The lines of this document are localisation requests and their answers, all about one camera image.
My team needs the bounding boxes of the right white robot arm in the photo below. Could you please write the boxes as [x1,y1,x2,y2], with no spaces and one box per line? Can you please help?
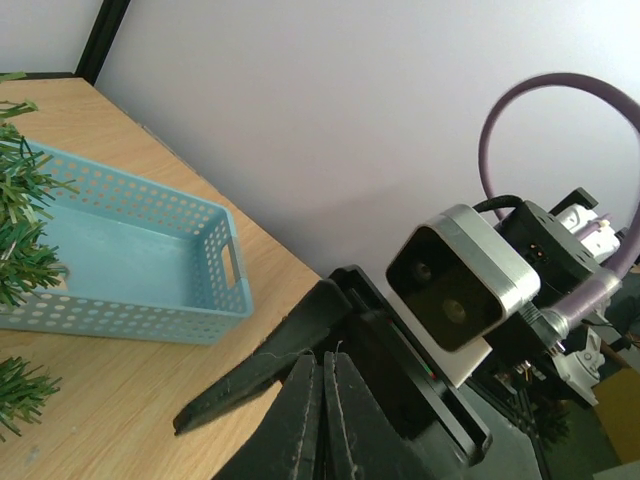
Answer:
[173,189,639,479]

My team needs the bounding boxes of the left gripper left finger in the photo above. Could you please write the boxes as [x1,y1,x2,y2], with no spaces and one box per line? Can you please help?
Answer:
[215,355,323,480]

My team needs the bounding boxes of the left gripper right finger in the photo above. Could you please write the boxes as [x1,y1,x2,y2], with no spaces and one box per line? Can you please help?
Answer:
[324,352,435,480]

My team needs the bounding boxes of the light blue plastic basket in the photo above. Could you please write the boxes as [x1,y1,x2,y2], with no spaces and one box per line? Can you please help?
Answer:
[1,143,254,345]

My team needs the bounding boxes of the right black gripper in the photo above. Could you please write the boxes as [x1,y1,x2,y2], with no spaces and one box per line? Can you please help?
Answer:
[172,264,541,480]

